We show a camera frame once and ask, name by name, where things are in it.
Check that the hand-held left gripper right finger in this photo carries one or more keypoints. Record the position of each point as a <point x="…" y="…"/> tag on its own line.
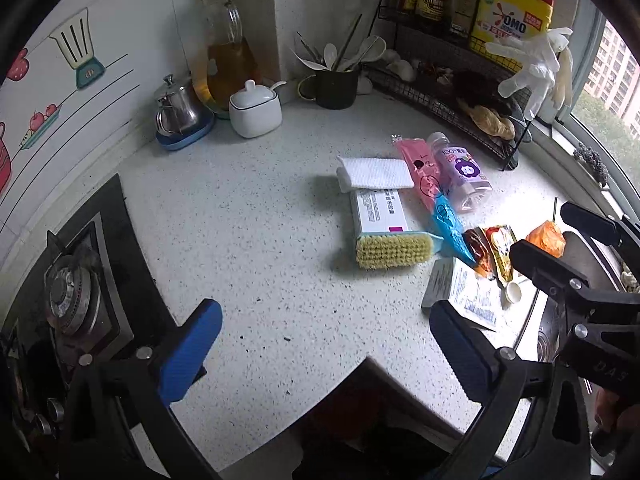
<point x="457" y="345"/>

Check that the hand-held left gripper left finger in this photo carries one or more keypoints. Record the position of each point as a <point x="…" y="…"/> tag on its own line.
<point x="192" y="350"/>

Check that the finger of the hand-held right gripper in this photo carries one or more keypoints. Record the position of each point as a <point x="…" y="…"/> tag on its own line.
<point x="595" y="225"/>
<point x="545" y="267"/>

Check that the purple label juice bottle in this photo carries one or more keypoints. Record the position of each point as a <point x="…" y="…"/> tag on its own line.
<point x="462" y="172"/>

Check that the pink plastic packet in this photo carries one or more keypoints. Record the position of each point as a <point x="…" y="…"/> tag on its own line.
<point x="417" y="165"/>

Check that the person's right hand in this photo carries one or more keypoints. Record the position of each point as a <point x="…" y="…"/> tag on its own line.
<point x="610" y="407"/>

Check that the white bottle cap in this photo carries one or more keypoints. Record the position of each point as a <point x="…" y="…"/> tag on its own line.
<point x="512" y="294"/>

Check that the yellow sauce packet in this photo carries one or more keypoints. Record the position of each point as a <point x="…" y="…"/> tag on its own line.
<point x="500" y="245"/>

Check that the white paper sachet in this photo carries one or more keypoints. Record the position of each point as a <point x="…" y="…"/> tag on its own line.
<point x="472" y="295"/>

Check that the stainless steel sink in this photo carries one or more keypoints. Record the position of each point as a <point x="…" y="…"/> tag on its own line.
<point x="532" y="322"/>

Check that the grey flat box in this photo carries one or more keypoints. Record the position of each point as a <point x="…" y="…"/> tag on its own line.
<point x="437" y="285"/>

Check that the red brown sauce packet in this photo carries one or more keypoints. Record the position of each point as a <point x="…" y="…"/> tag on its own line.
<point x="477" y="250"/>

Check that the blue plastic packet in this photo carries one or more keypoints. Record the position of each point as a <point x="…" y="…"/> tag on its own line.
<point x="450" y="227"/>

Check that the yellow bristle scrub brush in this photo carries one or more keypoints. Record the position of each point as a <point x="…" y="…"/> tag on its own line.
<point x="395" y="250"/>

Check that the black gas stove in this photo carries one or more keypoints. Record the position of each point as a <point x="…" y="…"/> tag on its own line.
<point x="75" y="300"/>

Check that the ginger root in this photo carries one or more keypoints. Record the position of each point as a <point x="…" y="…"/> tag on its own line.
<point x="492" y="121"/>

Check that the cream rubber glove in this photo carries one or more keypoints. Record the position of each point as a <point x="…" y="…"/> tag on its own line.
<point x="565" y="80"/>

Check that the white medicine box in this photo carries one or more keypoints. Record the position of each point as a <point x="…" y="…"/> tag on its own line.
<point x="375" y="210"/>

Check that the white rubber glove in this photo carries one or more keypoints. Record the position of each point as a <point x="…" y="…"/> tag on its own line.
<point x="535" y="70"/>

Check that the white folded cloth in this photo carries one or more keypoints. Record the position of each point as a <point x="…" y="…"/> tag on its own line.
<point x="375" y="172"/>

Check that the blue plastic dish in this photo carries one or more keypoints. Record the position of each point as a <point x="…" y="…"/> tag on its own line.
<point x="197" y="136"/>

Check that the yellow detergent bottle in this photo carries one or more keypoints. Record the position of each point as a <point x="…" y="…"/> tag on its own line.
<point x="505" y="20"/>

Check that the white ceramic sugar pot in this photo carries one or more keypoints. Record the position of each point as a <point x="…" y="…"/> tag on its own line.
<point x="255" y="115"/>

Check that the garlic bulbs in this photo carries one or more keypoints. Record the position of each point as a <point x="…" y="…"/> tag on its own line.
<point x="402" y="70"/>

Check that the stainless steel teapot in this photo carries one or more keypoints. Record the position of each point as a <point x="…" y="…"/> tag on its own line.
<point x="180" y="105"/>

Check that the sauce bottles on rack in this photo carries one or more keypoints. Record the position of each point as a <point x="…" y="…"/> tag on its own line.
<point x="465" y="5"/>

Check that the black utensil mug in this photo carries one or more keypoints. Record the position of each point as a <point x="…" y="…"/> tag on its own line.
<point x="335" y="90"/>

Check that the white ceramic spoon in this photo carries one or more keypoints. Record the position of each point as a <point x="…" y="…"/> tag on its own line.
<point x="307" y="62"/>
<point x="330" y="54"/>
<point x="372" y="47"/>

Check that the glass oil jar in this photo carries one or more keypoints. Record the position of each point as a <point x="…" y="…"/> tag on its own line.
<point x="225" y="65"/>

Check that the pair of chopsticks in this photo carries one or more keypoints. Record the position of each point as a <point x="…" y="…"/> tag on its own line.
<point x="348" y="40"/>

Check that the aluminium window frame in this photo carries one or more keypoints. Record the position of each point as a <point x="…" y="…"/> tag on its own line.
<point x="582" y="60"/>

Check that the cartoon kitchen wall decal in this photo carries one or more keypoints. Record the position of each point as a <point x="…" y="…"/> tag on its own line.
<point x="80" y="55"/>

